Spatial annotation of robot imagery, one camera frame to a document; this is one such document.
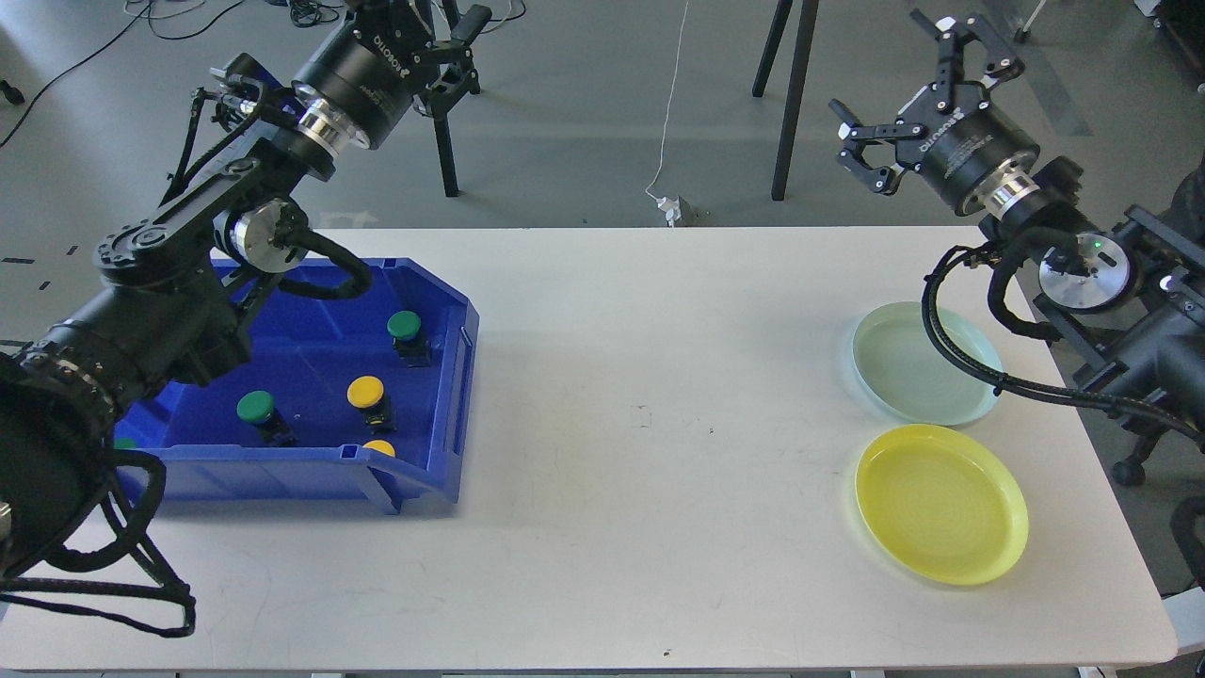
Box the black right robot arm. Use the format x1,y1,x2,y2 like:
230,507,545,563
830,11,1204,487

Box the white cable with plug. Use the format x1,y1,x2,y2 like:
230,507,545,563
645,0,693,228

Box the black tripod right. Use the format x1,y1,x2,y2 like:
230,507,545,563
750,1,819,202

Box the yellow plate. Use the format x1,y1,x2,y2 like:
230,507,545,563
853,424,1030,586

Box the blue plastic bin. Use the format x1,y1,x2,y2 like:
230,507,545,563
116,258,480,514

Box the yellow push button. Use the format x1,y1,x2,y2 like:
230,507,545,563
345,375,395,434

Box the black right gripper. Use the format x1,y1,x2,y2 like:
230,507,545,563
828,8,1042,218

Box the black tripod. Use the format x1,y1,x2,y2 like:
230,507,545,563
428,0,483,199
750,1,819,202

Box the green push button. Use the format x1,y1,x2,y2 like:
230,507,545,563
386,309,433,369
235,390,296,447

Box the black floor cables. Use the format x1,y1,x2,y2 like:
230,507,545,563
0,0,528,149

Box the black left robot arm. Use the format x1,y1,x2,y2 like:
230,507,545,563
2,1,493,638

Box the yellow button at bin front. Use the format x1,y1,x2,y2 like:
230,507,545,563
362,440,396,458

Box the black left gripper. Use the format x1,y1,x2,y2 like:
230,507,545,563
292,1,493,151

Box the black tripod left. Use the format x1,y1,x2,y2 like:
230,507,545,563
428,0,483,199

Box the light green plate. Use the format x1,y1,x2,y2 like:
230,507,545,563
850,301,998,428

